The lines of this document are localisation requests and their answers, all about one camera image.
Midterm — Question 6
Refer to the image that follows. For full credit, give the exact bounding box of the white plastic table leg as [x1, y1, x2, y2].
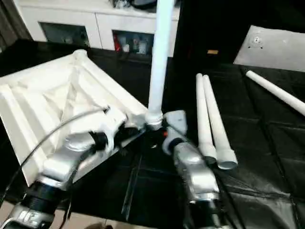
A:
[195, 73, 218, 161]
[146, 0, 176, 130]
[245, 70, 305, 117]
[202, 73, 238, 171]

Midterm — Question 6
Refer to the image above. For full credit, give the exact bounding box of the white plastic table top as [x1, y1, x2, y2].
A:
[0, 49, 166, 187]

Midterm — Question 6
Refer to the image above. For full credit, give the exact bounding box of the black robot left foot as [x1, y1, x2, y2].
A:
[90, 223, 114, 229]

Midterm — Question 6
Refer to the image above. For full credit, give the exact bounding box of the black work mat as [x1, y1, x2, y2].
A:
[0, 38, 305, 229]

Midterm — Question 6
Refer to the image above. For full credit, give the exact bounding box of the white cabinet with glass doors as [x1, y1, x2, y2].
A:
[11, 0, 182, 56]

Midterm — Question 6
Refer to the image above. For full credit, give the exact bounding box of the dark tangled clutter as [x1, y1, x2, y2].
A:
[112, 0, 132, 8]

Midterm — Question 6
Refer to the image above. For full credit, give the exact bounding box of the black rice cooker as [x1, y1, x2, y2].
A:
[131, 0, 159, 8]

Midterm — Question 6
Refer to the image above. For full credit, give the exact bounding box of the black cabinet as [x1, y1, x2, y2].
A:
[173, 0, 305, 67]

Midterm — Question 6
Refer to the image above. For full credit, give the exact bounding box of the white plastic bag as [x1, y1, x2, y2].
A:
[233, 25, 305, 73]

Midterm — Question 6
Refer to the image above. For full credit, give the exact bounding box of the grey curtain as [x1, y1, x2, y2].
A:
[0, 0, 30, 48]

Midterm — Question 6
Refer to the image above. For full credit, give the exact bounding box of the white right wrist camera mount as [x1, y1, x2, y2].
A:
[162, 110, 189, 156]

